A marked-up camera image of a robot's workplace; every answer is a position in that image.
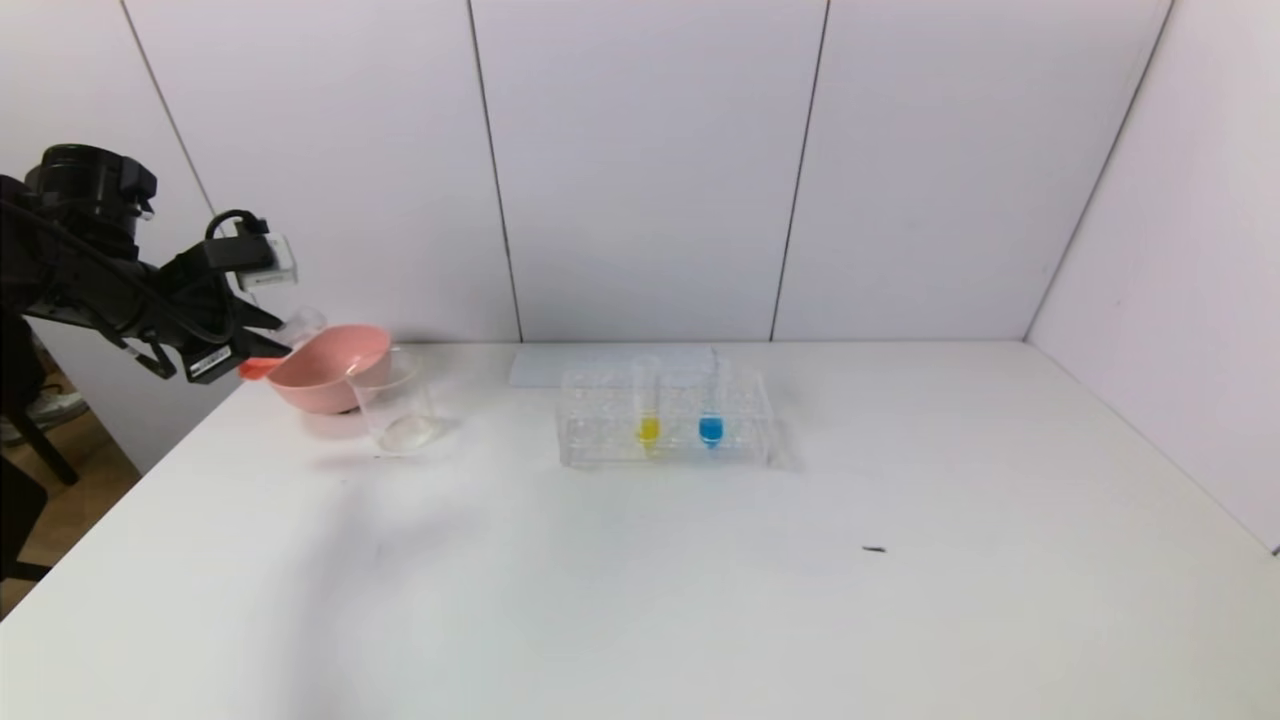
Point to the white paper sheet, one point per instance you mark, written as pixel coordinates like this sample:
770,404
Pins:
540,368

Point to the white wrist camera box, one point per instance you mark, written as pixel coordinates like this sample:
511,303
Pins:
270,268

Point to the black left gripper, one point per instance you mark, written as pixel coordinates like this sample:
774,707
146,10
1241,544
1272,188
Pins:
213,361

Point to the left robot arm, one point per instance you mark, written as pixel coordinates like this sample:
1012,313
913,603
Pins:
90,190

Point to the test tube with blue pigment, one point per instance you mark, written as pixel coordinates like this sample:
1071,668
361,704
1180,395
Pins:
710,429

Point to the clear glass beaker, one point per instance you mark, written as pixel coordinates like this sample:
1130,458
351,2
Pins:
400,415

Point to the pink plastic bowl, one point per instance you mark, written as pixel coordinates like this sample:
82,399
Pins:
325,375

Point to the clear acrylic test tube rack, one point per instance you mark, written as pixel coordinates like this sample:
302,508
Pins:
745,435

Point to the test tube with yellow pigment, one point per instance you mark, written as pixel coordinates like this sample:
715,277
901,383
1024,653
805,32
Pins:
648,429

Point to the test tube with red pigment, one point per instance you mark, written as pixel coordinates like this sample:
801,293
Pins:
305,325

